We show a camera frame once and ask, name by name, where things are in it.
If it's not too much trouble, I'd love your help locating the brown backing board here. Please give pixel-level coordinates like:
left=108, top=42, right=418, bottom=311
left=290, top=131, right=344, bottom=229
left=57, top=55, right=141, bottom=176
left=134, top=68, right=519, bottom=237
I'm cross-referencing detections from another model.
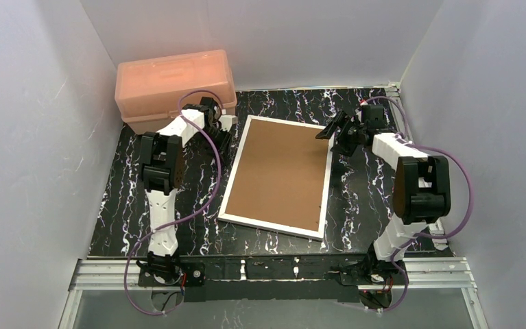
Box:
left=224, top=119, right=332, bottom=233

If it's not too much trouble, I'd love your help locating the white picture frame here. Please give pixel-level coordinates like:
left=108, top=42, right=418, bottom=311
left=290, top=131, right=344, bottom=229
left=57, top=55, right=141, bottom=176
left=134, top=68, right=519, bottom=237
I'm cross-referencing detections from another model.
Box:
left=217, top=114, right=336, bottom=241

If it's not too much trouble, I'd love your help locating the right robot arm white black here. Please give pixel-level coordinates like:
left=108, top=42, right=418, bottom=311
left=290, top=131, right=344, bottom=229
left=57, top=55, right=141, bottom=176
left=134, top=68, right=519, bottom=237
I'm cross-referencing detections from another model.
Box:
left=316, top=103, right=451, bottom=262

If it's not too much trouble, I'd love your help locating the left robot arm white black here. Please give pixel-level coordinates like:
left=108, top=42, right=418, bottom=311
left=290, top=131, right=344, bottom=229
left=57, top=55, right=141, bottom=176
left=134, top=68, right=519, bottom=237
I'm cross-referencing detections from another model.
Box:
left=137, top=97, right=237, bottom=273

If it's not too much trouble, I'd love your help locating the pink plastic storage box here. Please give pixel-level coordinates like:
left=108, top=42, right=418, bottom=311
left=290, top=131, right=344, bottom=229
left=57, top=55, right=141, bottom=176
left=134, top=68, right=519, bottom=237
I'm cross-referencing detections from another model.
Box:
left=115, top=49, right=237, bottom=135

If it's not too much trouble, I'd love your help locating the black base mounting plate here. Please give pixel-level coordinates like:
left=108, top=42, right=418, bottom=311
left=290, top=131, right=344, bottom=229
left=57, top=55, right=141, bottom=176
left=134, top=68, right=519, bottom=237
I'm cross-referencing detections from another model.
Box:
left=136, top=254, right=406, bottom=308

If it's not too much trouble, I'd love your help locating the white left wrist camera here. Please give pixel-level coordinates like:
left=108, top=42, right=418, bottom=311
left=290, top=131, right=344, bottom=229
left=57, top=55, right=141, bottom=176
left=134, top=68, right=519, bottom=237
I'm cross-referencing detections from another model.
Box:
left=218, top=114, right=238, bottom=132

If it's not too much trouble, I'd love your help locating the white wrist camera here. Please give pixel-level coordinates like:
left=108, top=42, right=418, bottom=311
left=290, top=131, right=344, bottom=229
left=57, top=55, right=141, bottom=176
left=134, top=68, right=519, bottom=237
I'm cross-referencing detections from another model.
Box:
left=357, top=100, right=371, bottom=122
left=218, top=114, right=238, bottom=132

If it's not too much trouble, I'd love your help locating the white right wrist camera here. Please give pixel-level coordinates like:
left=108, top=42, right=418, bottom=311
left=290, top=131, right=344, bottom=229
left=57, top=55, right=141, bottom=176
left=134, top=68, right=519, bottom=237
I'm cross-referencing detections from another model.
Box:
left=357, top=100, right=371, bottom=122

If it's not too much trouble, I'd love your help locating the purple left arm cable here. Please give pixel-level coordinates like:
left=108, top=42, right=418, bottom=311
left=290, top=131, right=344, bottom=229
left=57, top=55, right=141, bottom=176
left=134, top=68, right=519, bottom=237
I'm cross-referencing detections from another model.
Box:
left=123, top=90, right=227, bottom=317

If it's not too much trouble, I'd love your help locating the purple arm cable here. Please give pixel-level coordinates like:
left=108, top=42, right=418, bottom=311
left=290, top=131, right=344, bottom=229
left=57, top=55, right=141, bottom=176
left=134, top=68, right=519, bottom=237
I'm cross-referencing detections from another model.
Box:
left=123, top=90, right=227, bottom=317
left=342, top=95, right=475, bottom=314

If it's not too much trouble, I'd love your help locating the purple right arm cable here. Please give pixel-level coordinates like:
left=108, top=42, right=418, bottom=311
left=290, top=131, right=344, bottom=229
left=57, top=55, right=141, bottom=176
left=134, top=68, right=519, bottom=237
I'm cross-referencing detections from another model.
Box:
left=342, top=95, right=475, bottom=314

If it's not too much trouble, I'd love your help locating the aluminium front rail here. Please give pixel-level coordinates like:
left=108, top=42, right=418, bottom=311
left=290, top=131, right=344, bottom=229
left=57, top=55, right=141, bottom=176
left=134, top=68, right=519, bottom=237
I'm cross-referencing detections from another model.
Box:
left=59, top=257, right=488, bottom=328

